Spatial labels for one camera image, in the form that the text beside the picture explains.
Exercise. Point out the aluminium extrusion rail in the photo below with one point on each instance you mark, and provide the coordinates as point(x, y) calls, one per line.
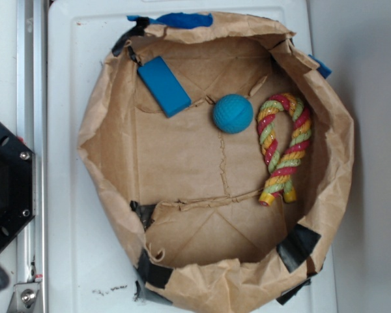
point(31, 125)

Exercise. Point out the blue rectangular block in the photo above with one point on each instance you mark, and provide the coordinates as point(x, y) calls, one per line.
point(164, 86)

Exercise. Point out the blue dimpled ball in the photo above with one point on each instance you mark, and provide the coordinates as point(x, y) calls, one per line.
point(232, 114)

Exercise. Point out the brown paper bag bin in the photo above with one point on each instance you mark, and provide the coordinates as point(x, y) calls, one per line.
point(230, 253)

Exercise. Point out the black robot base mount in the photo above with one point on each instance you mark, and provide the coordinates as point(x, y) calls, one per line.
point(16, 186)

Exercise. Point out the metal corner bracket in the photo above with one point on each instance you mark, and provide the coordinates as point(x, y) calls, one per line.
point(24, 298)

